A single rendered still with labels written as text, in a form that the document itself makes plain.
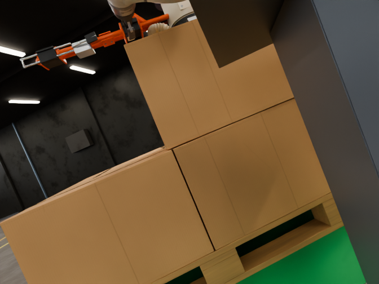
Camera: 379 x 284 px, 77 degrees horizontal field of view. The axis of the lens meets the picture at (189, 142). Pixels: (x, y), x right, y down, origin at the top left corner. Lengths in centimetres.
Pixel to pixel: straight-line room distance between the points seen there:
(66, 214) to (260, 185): 68
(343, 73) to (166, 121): 63
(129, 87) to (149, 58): 919
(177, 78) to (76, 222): 60
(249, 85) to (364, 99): 63
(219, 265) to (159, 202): 32
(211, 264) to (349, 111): 75
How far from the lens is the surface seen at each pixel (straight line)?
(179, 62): 89
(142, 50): 91
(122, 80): 1024
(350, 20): 35
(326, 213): 110
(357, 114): 34
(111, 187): 86
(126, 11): 92
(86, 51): 113
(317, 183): 106
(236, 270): 100
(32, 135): 1293
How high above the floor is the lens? 59
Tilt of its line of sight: 3 degrees down
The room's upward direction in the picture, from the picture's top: 23 degrees counter-clockwise
